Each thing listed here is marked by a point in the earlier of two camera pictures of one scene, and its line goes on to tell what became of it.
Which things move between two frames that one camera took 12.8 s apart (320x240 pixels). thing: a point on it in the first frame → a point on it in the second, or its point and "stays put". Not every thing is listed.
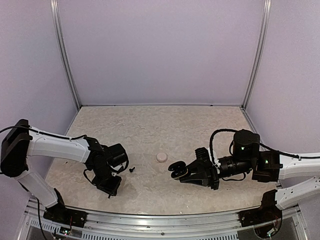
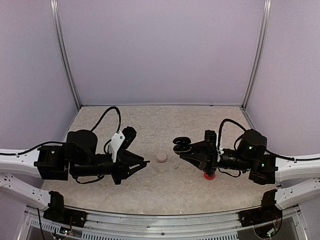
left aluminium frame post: x=56 y=20 stays put
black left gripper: x=110 y=189 → x=123 y=164
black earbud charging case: x=178 y=169 → x=182 y=144
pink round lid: x=161 y=157 stays put
